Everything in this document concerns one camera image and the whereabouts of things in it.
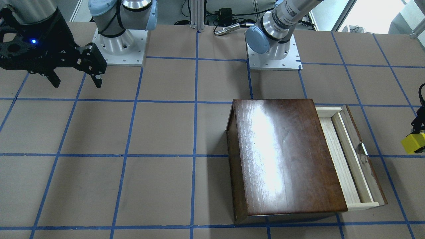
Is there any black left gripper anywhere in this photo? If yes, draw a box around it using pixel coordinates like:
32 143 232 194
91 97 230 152
411 83 425 134

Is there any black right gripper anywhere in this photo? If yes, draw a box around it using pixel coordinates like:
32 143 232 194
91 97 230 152
1 8 107 88

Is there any yellow block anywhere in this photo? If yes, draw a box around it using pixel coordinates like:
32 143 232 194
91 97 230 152
401 133 425 154

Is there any light wood drawer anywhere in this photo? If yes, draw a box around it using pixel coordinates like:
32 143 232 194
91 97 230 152
316 105 388 211

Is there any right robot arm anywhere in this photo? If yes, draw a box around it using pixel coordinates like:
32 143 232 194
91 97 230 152
1 0 158 88

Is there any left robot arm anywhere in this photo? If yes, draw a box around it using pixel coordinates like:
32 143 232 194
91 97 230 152
245 0 322 54

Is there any dark wooden drawer cabinet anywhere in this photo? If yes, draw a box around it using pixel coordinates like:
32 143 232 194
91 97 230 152
226 99 348 224

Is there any silver metal cylinder tool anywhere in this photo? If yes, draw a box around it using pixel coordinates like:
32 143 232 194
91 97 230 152
213 23 240 37

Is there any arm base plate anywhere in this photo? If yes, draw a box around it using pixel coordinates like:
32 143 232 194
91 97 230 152
92 29 150 67
246 35 303 71

